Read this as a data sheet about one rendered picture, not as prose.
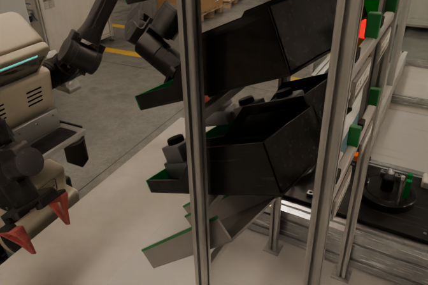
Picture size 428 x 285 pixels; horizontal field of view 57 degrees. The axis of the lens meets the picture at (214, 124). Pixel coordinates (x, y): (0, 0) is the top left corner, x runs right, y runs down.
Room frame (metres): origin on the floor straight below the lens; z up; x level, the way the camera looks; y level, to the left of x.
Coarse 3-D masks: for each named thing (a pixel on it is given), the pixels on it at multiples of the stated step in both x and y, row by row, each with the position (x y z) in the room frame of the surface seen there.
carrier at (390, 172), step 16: (352, 160) 0.94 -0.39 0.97; (352, 176) 0.86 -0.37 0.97; (368, 176) 0.84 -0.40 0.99; (384, 176) 0.79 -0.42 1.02; (400, 176) 0.81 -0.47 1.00; (368, 192) 0.77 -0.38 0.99; (384, 192) 0.77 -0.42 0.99; (400, 192) 0.72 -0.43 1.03; (416, 192) 0.77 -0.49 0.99; (368, 208) 0.74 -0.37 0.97; (384, 208) 0.72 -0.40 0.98; (400, 208) 0.72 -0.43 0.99; (416, 208) 0.73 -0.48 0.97; (368, 224) 0.69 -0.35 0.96; (384, 224) 0.68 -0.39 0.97; (400, 224) 0.68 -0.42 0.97; (416, 224) 0.68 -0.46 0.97; (416, 240) 0.64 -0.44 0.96
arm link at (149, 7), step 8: (152, 0) 0.96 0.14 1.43; (136, 8) 0.90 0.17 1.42; (144, 8) 0.91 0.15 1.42; (152, 8) 0.93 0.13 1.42; (128, 16) 0.92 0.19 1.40; (136, 16) 0.88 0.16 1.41; (144, 16) 0.90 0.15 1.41; (152, 16) 0.91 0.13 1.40; (144, 24) 0.86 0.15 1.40; (128, 40) 0.85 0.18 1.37
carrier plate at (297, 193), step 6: (306, 180) 0.85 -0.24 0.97; (312, 180) 0.85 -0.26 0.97; (294, 186) 0.83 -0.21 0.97; (300, 186) 0.83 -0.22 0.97; (306, 186) 0.83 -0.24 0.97; (312, 186) 0.83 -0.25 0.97; (288, 192) 0.80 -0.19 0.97; (294, 192) 0.80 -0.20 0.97; (300, 192) 0.80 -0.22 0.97; (306, 192) 0.80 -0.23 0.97; (288, 198) 0.79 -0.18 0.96; (294, 198) 0.78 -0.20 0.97; (300, 198) 0.78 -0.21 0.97; (306, 198) 0.78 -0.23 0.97; (312, 198) 0.78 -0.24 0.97; (306, 204) 0.76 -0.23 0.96
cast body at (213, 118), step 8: (208, 96) 0.71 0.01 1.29; (224, 104) 0.70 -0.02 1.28; (232, 104) 0.71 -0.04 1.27; (216, 112) 0.70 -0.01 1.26; (224, 112) 0.69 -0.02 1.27; (232, 112) 0.69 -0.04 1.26; (208, 120) 0.71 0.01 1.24; (216, 120) 0.70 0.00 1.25; (224, 120) 0.68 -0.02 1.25; (232, 120) 0.69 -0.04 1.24
